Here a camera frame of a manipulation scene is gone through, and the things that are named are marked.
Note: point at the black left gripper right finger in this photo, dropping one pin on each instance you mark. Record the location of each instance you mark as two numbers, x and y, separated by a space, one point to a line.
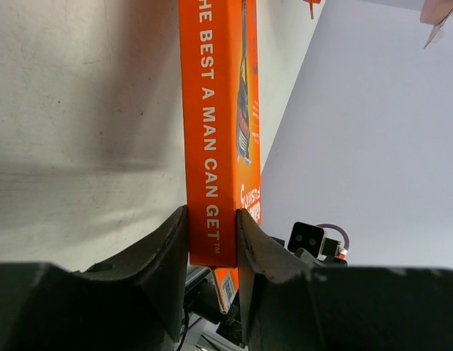
289 304

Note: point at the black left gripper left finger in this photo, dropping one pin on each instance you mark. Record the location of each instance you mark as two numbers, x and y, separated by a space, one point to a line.
130 301

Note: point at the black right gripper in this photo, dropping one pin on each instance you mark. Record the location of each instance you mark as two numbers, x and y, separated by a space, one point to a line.
201 296

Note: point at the orange razor cartridge box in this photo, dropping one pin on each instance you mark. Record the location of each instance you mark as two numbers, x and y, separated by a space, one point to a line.
312 4

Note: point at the orange Gillette Fusion box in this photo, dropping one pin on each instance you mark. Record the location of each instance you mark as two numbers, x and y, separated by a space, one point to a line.
222 144

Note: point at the white Gillette pack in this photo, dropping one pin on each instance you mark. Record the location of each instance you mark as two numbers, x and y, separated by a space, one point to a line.
435 13

